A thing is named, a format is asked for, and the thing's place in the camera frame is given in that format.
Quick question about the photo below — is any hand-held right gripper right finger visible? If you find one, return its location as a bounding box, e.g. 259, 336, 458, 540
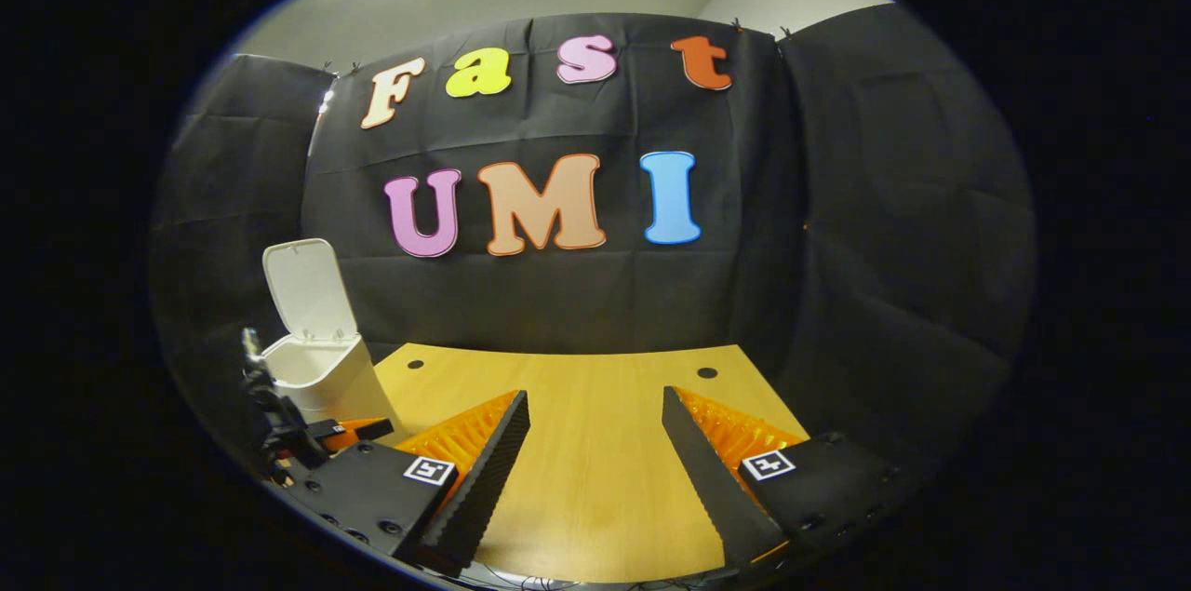
661, 385, 922, 569

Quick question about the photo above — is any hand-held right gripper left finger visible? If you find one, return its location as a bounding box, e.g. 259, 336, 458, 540
277, 390, 531, 577

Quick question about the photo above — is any white desktop garbage bin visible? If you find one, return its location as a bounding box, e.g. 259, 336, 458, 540
261, 238, 406, 445

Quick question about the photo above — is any wooden desktop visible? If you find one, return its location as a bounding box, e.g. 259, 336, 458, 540
372, 343, 810, 584

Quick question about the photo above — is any black backdrop cloth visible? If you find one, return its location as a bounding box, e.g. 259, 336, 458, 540
149, 3, 1038, 480

